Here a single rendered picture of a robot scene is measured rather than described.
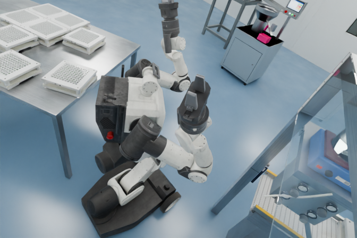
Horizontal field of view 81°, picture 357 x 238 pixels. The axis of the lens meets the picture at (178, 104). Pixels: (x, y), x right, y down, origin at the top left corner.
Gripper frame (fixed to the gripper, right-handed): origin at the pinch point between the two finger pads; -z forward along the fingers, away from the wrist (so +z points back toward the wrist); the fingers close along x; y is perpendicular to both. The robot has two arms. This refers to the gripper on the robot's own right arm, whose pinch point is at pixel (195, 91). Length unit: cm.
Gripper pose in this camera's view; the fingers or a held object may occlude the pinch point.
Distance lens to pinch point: 51.3
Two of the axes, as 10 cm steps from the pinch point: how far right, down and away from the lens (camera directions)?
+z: 0.3, 4.9, 8.7
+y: 9.1, 3.4, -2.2
